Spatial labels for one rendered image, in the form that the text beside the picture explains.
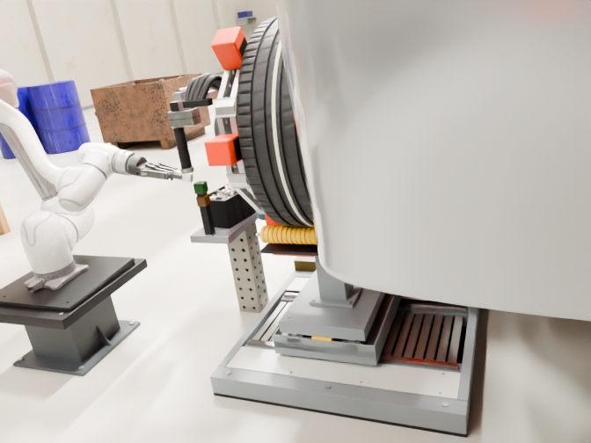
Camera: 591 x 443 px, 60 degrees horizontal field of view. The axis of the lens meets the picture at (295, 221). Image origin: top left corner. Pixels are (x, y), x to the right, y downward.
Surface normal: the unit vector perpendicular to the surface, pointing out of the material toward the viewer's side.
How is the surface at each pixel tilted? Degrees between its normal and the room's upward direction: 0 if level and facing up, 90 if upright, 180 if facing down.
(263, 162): 97
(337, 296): 90
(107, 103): 90
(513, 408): 0
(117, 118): 90
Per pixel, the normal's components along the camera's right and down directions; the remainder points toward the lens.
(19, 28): 0.93, 0.00
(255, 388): -0.36, 0.37
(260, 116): -0.38, 0.11
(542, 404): -0.13, -0.93
